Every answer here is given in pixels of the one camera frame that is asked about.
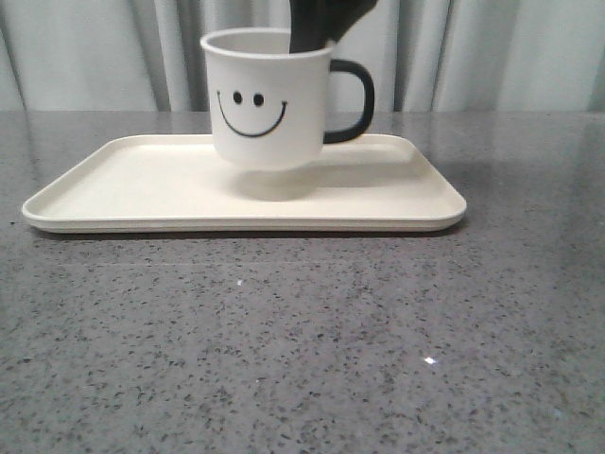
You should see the cream rectangular plastic tray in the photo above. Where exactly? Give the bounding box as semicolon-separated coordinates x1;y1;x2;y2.
22;134;467;234

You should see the white smiley mug black handle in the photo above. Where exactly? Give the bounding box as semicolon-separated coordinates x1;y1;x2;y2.
200;27;375;171

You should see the grey-white pleated curtain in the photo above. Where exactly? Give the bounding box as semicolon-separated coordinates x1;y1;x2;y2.
1;1;604;112

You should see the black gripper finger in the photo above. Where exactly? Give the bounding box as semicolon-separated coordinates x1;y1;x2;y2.
289;0;377;52

